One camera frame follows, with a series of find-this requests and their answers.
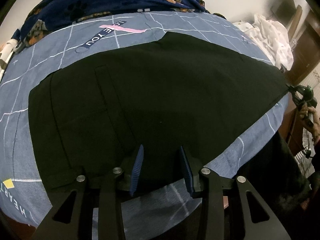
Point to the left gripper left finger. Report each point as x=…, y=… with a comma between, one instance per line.
x=136, y=170

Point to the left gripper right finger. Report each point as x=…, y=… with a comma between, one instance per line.
x=192, y=166

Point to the black pants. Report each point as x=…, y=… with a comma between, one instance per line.
x=179, y=92

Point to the person right hand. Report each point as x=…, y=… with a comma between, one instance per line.
x=310, y=120

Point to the blue grid bedsheet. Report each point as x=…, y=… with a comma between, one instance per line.
x=23, y=197

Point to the white patterned quilt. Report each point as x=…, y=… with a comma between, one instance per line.
x=272, y=38

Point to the brown wooden wardrobe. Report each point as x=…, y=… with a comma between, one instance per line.
x=303, y=31

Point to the white floral pillow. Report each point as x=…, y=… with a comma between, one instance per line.
x=7, y=50

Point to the navy dog print blanket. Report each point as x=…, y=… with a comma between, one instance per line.
x=51, y=15

